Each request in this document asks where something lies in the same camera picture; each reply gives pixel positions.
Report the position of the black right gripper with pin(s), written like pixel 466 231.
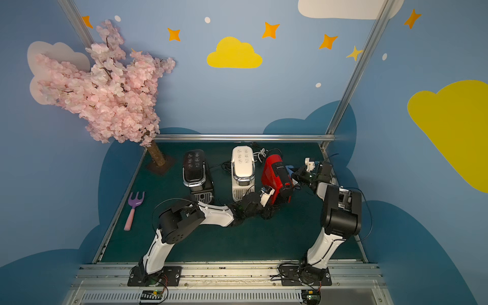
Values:
pixel 302 177

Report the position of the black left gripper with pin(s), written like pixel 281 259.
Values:
pixel 261 204

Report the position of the red coffee machine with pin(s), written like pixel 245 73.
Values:
pixel 275 175

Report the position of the blue microfibre cloth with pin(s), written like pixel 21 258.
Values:
pixel 290 169

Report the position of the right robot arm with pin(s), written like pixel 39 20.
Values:
pixel 340 218

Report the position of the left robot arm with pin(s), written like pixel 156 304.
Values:
pixel 179 221

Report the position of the white coffee machine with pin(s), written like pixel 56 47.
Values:
pixel 242 172

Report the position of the black coffee machine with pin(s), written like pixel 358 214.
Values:
pixel 197 176

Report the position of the purple toy garden fork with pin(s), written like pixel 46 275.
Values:
pixel 134 201

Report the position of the pink cherry blossom tree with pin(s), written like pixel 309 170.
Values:
pixel 117 100

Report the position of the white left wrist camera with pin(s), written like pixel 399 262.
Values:
pixel 267 193

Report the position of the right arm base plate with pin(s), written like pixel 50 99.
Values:
pixel 294 275

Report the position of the aluminium frame rail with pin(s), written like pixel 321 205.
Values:
pixel 242 138

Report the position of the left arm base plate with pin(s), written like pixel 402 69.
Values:
pixel 169 276

